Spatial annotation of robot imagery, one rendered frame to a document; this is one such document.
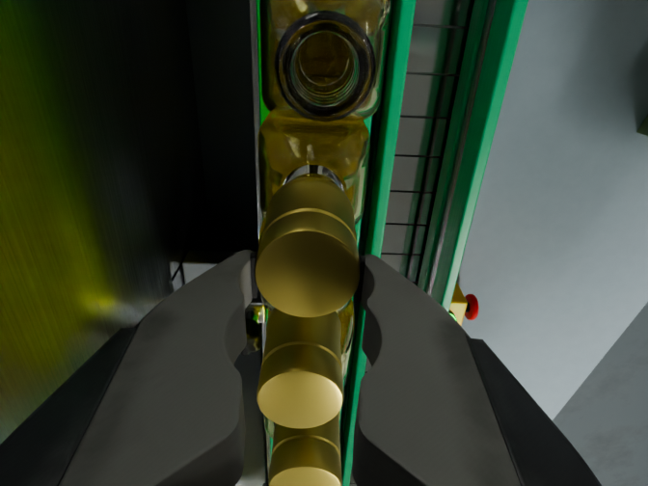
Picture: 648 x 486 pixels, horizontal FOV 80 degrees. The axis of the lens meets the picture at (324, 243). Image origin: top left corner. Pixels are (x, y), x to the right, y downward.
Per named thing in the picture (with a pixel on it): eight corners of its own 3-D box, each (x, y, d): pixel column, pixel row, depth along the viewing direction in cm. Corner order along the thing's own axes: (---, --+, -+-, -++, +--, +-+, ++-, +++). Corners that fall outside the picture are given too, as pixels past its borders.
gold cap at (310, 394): (266, 294, 18) (252, 367, 14) (343, 297, 18) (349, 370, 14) (267, 352, 20) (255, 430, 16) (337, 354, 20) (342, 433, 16)
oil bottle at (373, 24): (289, 1, 33) (249, -34, 14) (356, 6, 33) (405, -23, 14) (288, 74, 35) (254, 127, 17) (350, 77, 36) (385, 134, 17)
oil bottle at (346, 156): (285, 76, 35) (248, 132, 17) (347, 79, 36) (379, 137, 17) (286, 139, 38) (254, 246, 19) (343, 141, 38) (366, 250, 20)
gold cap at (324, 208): (265, 175, 15) (247, 225, 11) (357, 177, 15) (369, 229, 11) (268, 253, 17) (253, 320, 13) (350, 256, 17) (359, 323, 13)
